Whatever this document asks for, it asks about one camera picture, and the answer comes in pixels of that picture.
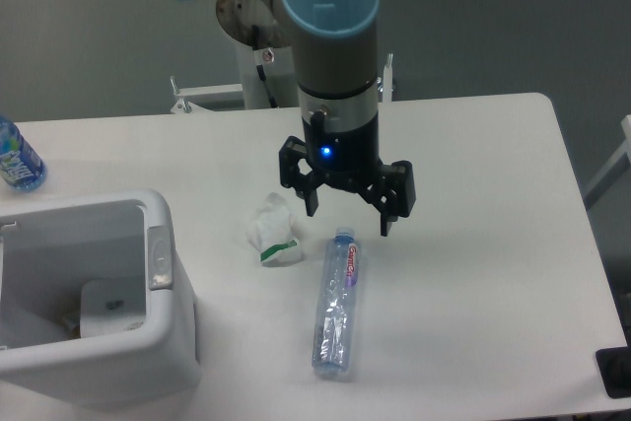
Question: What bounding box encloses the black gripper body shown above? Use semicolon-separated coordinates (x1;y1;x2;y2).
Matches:
298;90;381;192

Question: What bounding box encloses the black device at table edge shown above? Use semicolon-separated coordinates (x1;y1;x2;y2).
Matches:
596;346;630;399

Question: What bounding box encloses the clear plastic bottle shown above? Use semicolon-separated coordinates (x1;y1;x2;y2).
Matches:
312;227;361;378

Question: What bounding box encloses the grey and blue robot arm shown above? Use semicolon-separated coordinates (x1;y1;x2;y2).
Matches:
259;0;416;234

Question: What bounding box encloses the white frame at right edge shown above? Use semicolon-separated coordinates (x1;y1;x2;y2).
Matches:
583;114;630;210

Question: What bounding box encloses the blue labelled water bottle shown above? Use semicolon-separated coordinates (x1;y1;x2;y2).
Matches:
1;116;47;192

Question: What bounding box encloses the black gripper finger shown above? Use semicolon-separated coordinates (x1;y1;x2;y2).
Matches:
359;160;416;237
279;136;329;217

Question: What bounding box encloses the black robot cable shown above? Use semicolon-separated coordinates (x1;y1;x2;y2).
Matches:
250;24;280;109

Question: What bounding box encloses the white plastic trash can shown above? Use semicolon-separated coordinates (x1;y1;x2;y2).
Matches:
1;189;202;405

